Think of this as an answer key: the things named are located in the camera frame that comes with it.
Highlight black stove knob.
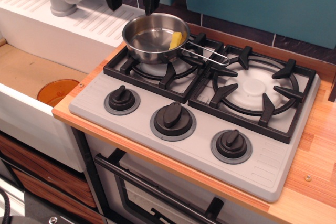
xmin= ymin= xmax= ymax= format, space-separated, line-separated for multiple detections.
xmin=104 ymin=85 xmax=141 ymax=116
xmin=150 ymin=102 xmax=197 ymax=142
xmin=211 ymin=130 xmax=253 ymax=165

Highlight wooden drawer fronts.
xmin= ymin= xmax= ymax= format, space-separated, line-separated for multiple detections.
xmin=1 ymin=132 xmax=104 ymax=223

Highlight black middle stove knob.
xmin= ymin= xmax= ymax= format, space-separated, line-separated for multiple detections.
xmin=150 ymin=102 xmax=197 ymax=142

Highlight stainless steel pan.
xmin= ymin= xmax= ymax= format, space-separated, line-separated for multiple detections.
xmin=122 ymin=13 xmax=230 ymax=66

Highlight black left stove knob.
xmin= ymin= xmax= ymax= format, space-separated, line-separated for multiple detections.
xmin=104 ymin=85 xmax=141 ymax=116

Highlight orange plastic plate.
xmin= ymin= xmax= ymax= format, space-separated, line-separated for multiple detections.
xmin=37 ymin=79 xmax=79 ymax=107

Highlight black left burner grate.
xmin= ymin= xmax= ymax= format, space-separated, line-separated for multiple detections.
xmin=103 ymin=33 xmax=224 ymax=103

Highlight black right stove knob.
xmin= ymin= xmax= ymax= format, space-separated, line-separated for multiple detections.
xmin=211 ymin=130 xmax=253 ymax=165

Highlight black burner grate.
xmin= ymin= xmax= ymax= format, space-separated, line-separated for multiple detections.
xmin=188 ymin=45 xmax=317 ymax=144
xmin=103 ymin=33 xmax=224 ymax=103

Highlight grey toy stove top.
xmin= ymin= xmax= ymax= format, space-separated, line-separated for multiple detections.
xmin=69 ymin=64 xmax=320 ymax=202

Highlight white toy sink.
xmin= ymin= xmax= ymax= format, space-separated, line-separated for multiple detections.
xmin=1 ymin=0 xmax=144 ymax=172

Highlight oven door with handle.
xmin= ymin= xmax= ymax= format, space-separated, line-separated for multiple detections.
xmin=94 ymin=149 xmax=270 ymax=223

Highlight black right burner grate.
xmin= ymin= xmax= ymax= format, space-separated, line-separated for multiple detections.
xmin=188 ymin=45 xmax=317 ymax=144

